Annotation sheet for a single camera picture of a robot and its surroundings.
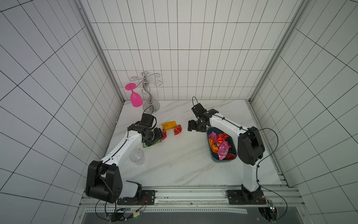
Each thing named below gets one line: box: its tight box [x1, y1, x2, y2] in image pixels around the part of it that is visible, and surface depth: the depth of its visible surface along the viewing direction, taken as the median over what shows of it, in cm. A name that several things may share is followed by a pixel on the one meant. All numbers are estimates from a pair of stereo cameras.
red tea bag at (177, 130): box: [173, 124, 183, 136], surface depth 100 cm
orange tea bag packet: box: [208, 138, 219, 155], surface depth 90 cm
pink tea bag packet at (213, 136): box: [208, 131, 219, 144], surface depth 96 cm
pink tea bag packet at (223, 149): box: [216, 140, 232, 161], surface depth 84 cm
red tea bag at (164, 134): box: [161, 129, 167, 141], surface depth 99 cm
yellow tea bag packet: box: [161, 120, 178, 131], surface depth 102 cm
